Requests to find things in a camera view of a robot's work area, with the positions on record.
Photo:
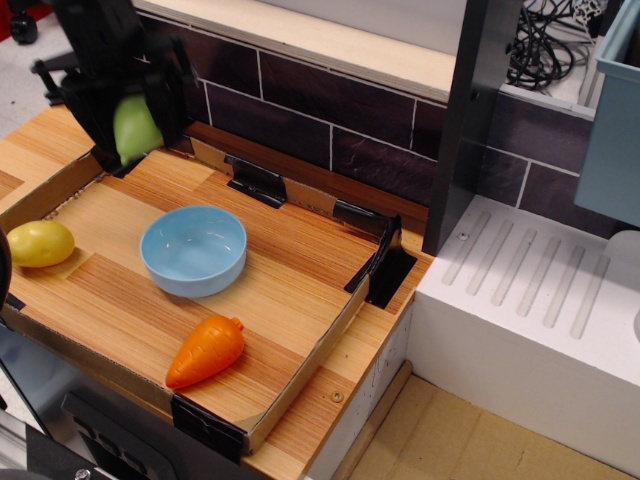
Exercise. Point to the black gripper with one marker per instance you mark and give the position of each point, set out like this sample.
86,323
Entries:
113,56

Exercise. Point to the green plastic pear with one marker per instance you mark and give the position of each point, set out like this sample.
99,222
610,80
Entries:
135,131

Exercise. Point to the light blue bowl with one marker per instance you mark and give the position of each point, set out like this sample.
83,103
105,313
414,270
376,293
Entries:
194,251

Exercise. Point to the black caster wheel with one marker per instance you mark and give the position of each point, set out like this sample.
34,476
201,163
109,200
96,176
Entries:
22,25

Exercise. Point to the yellow plastic potato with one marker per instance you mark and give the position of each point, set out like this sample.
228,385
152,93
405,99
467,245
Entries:
41,243

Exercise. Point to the orange plastic carrot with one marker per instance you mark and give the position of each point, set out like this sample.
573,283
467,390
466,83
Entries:
213,345

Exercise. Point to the cardboard fence with black tape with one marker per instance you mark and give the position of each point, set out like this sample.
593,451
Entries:
324,284

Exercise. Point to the brass screw in table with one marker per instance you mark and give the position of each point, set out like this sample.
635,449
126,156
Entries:
337,397

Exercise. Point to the white dish drainer block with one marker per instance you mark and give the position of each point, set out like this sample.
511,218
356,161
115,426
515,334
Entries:
538,323

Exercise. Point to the teal plastic bin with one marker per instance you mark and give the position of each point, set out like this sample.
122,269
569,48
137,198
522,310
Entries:
609,180

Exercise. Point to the dark grey vertical post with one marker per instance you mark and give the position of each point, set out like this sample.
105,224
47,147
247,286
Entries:
482,60

